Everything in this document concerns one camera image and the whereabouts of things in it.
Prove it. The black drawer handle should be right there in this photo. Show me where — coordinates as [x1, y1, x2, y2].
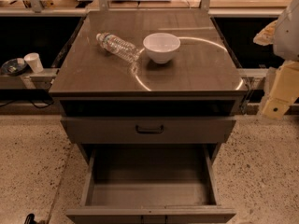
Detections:
[135, 125, 164, 134]

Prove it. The white paper cup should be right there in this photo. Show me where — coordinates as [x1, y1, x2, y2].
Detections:
[24, 52, 43, 73]

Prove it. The grey drawer cabinet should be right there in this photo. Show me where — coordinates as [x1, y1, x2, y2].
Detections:
[49, 8, 249, 224]

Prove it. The dark small dish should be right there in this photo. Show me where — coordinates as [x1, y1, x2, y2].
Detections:
[1, 58, 27, 76]

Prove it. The open middle drawer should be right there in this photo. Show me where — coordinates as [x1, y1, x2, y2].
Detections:
[66, 145, 235, 224]

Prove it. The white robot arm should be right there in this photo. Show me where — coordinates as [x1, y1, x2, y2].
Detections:
[253, 0, 299, 119]

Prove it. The clear plastic water bottle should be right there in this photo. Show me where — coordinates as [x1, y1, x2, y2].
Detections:
[96, 33, 139, 63]

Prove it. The white ceramic bowl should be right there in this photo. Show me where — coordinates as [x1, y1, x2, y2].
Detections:
[143, 33, 180, 63]

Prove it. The grey metal rail frame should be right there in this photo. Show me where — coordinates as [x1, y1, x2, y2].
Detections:
[0, 68, 60, 90]

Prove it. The black floor cable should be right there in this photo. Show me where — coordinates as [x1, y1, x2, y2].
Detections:
[0, 98, 54, 109]

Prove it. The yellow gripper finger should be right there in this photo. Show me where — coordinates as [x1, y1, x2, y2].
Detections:
[261, 97, 291, 119]

